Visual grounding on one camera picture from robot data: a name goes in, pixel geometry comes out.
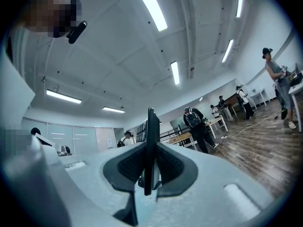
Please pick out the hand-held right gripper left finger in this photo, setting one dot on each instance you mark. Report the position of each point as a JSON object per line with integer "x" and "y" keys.
{"x": 94, "y": 185}

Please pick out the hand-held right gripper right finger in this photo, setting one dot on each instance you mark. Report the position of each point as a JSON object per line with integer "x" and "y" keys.
{"x": 208, "y": 197}

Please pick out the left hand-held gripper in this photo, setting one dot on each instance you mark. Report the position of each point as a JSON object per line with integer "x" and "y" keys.
{"x": 62, "y": 151}

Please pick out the black calculator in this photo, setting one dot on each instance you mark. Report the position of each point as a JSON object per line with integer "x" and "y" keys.
{"x": 151, "y": 150}

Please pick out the glass partition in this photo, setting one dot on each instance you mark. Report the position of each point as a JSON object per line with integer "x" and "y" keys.
{"x": 71, "y": 138}

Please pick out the white paper notice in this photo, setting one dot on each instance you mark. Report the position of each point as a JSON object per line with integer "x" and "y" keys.
{"x": 109, "y": 143}

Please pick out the light blue floral tablecloth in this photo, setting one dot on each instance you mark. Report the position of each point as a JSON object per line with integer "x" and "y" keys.
{"x": 148, "y": 202}

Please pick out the wooden table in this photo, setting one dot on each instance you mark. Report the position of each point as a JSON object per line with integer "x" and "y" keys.
{"x": 180, "y": 136}

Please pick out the black railing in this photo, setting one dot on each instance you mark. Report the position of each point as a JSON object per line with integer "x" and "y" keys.
{"x": 172, "y": 133}

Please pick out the white work table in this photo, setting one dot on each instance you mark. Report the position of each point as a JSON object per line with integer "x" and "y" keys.
{"x": 216, "y": 120}

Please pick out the brown wooden cabinet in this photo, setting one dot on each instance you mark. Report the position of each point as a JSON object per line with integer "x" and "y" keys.
{"x": 233, "y": 99}

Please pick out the black green bag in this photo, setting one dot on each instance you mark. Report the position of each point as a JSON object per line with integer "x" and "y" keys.
{"x": 283, "y": 113}

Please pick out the person's dark jacket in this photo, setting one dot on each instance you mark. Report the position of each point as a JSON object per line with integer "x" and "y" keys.
{"x": 9, "y": 48}

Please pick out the long white desk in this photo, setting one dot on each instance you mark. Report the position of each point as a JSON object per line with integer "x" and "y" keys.
{"x": 259, "y": 93}

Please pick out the person's head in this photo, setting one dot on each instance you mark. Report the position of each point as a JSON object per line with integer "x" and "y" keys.
{"x": 52, "y": 11}

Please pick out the black box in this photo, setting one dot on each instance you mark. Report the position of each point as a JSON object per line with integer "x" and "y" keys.
{"x": 297, "y": 80}

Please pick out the black wall frames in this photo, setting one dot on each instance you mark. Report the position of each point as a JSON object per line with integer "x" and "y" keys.
{"x": 142, "y": 131}

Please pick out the black head camera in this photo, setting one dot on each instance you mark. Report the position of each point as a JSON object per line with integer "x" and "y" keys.
{"x": 77, "y": 32}

